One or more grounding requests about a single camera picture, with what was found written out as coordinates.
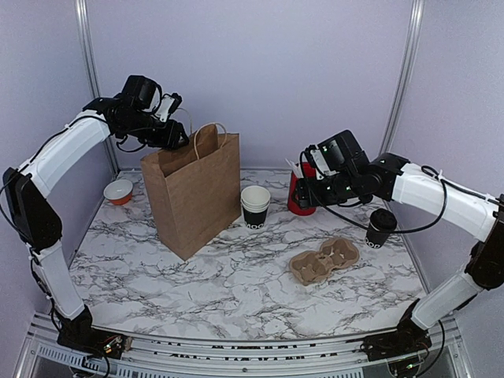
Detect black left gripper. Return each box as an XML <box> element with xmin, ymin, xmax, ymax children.
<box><xmin>118</xmin><ymin>109</ymin><xmax>188</xmax><ymax>148</ymax></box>

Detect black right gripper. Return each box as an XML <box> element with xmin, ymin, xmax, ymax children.
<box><xmin>291</xmin><ymin>170</ymin><xmax>360</xmax><ymax>210</ymax></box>

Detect black plastic cup lid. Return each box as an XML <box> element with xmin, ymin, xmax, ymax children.
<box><xmin>369</xmin><ymin>209</ymin><xmax>398</xmax><ymax>232</ymax></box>

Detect single black paper cup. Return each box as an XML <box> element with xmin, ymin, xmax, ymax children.
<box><xmin>365</xmin><ymin>224</ymin><xmax>392</xmax><ymax>250</ymax></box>

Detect brown paper bag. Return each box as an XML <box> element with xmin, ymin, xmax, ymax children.
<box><xmin>141</xmin><ymin>122</ymin><xmax>241</xmax><ymax>261</ymax></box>

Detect brown cardboard cup carrier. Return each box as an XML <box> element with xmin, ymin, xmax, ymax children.
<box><xmin>289</xmin><ymin>238</ymin><xmax>360</xmax><ymax>286</ymax></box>

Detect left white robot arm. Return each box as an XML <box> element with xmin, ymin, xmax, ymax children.
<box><xmin>1</xmin><ymin>75</ymin><xmax>189</xmax><ymax>358</ymax></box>

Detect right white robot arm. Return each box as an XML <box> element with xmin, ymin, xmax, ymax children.
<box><xmin>295</xmin><ymin>131</ymin><xmax>503</xmax><ymax>358</ymax></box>

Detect orange object behind left arm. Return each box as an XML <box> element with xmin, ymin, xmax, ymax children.
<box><xmin>103</xmin><ymin>179</ymin><xmax>133</xmax><ymax>206</ymax></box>

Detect red cylindrical holder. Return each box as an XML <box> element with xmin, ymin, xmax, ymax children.
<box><xmin>287</xmin><ymin>171</ymin><xmax>316</xmax><ymax>216</ymax></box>

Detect white wrapped stirrer packets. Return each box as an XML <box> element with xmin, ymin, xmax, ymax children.
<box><xmin>285</xmin><ymin>159</ymin><xmax>304</xmax><ymax>179</ymax></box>

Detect stacked black paper cups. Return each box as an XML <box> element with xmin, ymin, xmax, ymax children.
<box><xmin>240</xmin><ymin>185</ymin><xmax>271</xmax><ymax>230</ymax></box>

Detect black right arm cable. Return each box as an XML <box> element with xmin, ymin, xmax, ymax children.
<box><xmin>298</xmin><ymin>151</ymin><xmax>497</xmax><ymax>233</ymax></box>

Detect aluminium frame post left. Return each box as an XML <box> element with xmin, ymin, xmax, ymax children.
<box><xmin>74</xmin><ymin>0</ymin><xmax>120</xmax><ymax>177</ymax></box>

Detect aluminium frame post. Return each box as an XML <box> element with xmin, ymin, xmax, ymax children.
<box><xmin>74</xmin><ymin>0</ymin><xmax>120</xmax><ymax>177</ymax></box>
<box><xmin>380</xmin><ymin>0</ymin><xmax>425</xmax><ymax>154</ymax></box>

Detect aluminium frame post right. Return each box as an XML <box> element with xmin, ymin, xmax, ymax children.
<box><xmin>380</xmin><ymin>0</ymin><xmax>425</xmax><ymax>154</ymax></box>

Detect aluminium front rail base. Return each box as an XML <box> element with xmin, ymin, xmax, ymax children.
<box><xmin>13</xmin><ymin>313</ymin><xmax>474</xmax><ymax>377</ymax></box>

